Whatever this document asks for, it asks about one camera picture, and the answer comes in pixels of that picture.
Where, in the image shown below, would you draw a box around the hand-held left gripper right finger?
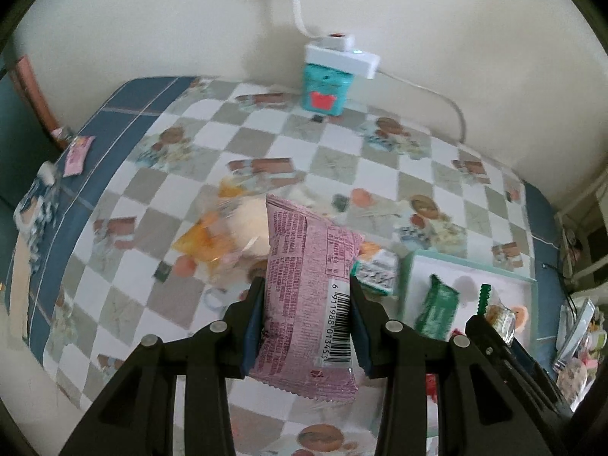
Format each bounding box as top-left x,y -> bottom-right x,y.
349,275 -> 540,456

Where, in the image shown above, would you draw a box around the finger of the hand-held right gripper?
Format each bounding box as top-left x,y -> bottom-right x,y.
464,314 -> 514,359

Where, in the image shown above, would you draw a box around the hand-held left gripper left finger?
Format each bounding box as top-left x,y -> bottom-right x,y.
57,275 -> 267,456

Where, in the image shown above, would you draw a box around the round cracker packet green edges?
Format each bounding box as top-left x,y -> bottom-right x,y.
475,283 -> 518,345

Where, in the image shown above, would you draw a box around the dark green snack packet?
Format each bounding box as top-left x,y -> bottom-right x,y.
414,273 -> 461,342

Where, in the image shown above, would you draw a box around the white tray with teal rim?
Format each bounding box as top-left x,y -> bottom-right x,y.
398,249 -> 540,438

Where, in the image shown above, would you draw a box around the green and white snack packet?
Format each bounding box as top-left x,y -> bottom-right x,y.
351,249 -> 399,298

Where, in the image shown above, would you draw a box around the pink snack packet with barcode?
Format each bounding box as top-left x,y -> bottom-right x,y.
249,194 -> 366,404

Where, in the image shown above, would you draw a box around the clear bag of buns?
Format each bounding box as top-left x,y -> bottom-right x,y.
209,197 -> 271,286

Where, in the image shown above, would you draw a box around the yellow orange snack packet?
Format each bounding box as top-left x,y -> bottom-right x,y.
171,178 -> 248,262

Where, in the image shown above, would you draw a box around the pile of assorted packets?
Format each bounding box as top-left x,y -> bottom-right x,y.
553,294 -> 608,400

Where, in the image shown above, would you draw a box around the checkered printed tablecloth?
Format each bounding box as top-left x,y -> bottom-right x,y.
0,75 -> 566,456

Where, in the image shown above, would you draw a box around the small pink flat packet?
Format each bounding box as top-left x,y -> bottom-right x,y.
64,135 -> 96,177

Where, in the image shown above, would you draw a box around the crumpled blue and white bag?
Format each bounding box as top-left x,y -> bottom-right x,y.
13,161 -> 65,267

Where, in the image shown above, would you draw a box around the teal box with red label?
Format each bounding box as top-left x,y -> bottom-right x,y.
299,62 -> 355,117

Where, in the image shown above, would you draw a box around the dark cabinet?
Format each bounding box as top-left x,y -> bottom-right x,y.
0,57 -> 53,210

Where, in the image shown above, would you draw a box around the white wire rack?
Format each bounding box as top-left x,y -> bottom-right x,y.
553,171 -> 608,295

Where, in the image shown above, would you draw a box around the thin white cable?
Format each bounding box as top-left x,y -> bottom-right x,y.
377,69 -> 469,146

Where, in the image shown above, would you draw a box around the brown wooden frame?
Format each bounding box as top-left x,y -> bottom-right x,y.
9,54 -> 65,150

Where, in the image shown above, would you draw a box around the white power strip cord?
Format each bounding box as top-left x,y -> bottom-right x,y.
279,0 -> 333,41

